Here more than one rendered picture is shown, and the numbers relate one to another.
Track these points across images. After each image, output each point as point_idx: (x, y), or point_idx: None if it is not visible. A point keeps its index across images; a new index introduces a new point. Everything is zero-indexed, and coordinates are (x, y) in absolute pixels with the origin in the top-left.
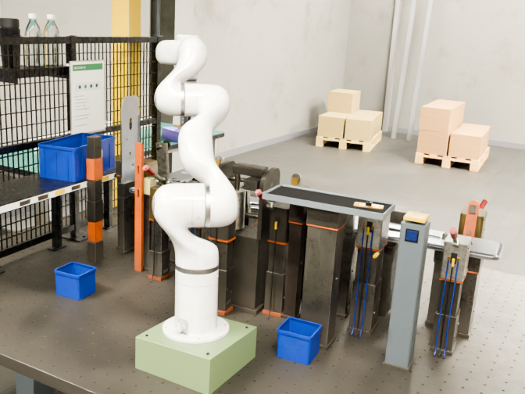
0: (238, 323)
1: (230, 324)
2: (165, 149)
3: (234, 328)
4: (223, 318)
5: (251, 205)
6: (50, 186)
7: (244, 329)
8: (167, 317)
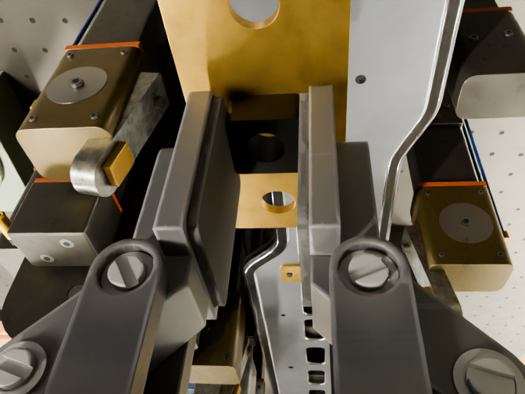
0: (23, 190)
1: (8, 183)
2: None
3: (4, 194)
4: (12, 168)
5: (273, 198)
6: None
7: (15, 203)
8: (5, 2)
